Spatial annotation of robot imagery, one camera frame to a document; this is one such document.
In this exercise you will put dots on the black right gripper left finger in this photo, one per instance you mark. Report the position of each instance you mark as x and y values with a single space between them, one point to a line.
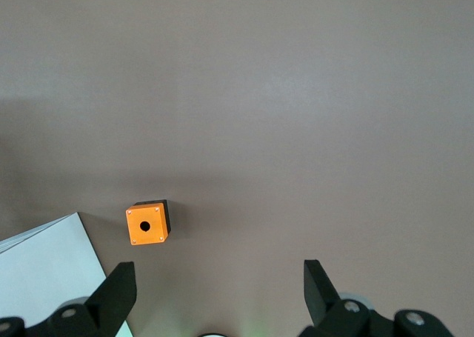
111 300

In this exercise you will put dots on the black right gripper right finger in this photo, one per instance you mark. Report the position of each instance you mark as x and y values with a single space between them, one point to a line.
317 296

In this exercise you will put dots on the white drawer cabinet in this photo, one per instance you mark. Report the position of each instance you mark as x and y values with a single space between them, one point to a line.
44 270

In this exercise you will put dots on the orange button enclosure box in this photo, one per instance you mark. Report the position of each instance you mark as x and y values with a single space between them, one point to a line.
148 237

